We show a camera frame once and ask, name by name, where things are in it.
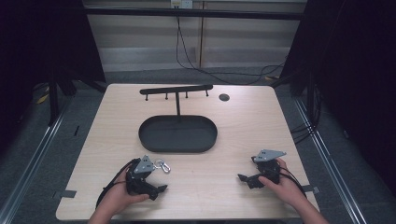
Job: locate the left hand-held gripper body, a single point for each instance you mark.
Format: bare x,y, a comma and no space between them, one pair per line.
137,183

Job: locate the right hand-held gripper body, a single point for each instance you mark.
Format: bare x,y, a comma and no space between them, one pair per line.
269,168

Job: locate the silver keyring with clasp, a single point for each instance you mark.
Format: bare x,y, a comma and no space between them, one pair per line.
164,166

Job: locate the black key rack with tray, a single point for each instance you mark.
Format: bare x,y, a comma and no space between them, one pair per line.
177,133

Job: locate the person's left hand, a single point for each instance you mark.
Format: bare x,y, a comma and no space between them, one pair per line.
120,197

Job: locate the person's right hand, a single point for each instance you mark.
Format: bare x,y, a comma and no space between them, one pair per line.
286,189

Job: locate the grey tape strip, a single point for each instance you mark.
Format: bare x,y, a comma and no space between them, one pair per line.
64,194
311,188

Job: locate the round black table grommet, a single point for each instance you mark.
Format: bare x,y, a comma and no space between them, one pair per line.
224,97

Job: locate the black metal stand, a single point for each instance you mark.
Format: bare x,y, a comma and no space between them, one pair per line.
53,99

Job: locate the yellow floor tag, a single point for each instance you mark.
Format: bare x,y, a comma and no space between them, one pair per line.
42,99

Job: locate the black curtain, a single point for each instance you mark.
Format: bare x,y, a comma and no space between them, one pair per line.
351,62
40,40

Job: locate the aluminium floor rail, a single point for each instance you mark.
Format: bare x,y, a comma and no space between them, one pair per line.
29,168
330,168

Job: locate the black horizontal frame bar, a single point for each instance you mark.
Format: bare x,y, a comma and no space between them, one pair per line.
193,13

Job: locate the white wall socket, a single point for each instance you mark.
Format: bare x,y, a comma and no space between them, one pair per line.
181,3

